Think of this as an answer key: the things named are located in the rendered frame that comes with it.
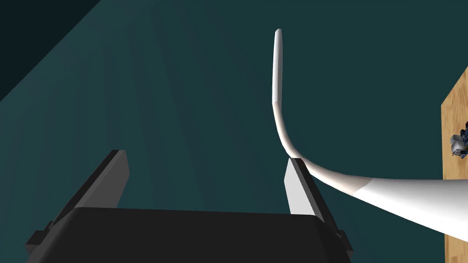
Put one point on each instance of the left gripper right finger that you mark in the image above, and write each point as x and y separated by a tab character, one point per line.
298	190

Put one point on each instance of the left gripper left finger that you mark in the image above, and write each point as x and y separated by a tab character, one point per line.
106	182

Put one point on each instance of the light wooden furniture piece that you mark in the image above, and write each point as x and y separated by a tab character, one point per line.
453	113

